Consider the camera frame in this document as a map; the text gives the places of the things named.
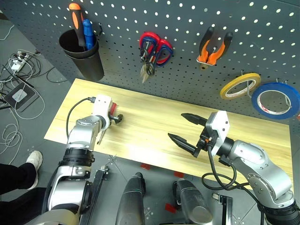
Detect silver tape hook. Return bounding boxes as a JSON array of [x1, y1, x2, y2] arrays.
[[240, 69, 253, 97], [276, 78, 294, 109]]

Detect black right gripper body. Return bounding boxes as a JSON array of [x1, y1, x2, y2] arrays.
[[195, 126, 218, 152]]

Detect white power strip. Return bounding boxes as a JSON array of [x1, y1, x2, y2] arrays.
[[10, 52, 31, 71]]

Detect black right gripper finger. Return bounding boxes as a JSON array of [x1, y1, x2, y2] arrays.
[[167, 133, 200, 158], [180, 112, 208, 128]]

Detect dark rounded shape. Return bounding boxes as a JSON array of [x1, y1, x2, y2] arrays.
[[172, 178, 213, 225], [116, 172, 146, 225]]

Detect dark grey pegboard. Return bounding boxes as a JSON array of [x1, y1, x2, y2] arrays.
[[0, 0, 300, 125]]

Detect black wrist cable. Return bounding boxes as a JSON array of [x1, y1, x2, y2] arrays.
[[202, 149, 267, 213], [66, 97, 97, 139]]

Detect silver wire pliers hook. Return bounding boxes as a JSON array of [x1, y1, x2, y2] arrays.
[[196, 46, 220, 65]]

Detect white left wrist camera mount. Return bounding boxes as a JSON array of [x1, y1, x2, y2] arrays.
[[92, 94, 113, 130]]

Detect black cup holder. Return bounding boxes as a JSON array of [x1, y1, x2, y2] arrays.
[[58, 29, 105, 82]]

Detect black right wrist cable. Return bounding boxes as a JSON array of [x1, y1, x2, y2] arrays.
[[202, 149, 267, 213]]

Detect white floor cable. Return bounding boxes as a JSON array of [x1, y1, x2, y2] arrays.
[[0, 82, 46, 165]]

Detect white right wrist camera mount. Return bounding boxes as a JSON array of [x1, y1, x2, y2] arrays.
[[206, 110, 232, 157]]

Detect orange black pliers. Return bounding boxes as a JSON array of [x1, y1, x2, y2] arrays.
[[196, 26, 234, 71]]

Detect person's black trousers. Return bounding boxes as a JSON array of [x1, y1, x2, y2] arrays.
[[0, 162, 48, 225]]

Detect black metal table leg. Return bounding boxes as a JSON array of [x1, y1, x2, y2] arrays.
[[79, 165, 111, 225], [211, 193, 234, 225]]

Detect white sneaker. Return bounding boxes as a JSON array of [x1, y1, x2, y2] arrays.
[[25, 150, 44, 191]]

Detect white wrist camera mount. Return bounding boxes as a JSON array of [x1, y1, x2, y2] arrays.
[[206, 110, 232, 157], [92, 94, 113, 130]]

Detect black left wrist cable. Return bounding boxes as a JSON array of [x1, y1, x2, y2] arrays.
[[66, 97, 97, 139]]

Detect blue tape roll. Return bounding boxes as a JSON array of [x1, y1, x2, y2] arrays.
[[251, 82, 300, 120]]

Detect black router with antennas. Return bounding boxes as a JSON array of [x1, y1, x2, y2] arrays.
[[0, 81, 40, 113]]

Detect black cup hook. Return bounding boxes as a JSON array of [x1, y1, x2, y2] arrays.
[[94, 22, 104, 37]]

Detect orange black screwdriver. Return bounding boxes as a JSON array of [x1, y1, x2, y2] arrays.
[[68, 2, 88, 51]]

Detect blue handled screwdriver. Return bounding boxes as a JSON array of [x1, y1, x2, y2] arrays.
[[82, 19, 96, 51]]

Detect red blue scissors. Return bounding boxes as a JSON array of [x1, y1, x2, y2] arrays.
[[139, 31, 174, 84]]

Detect yellow tape roll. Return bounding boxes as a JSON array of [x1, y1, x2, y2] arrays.
[[219, 72, 262, 100]]

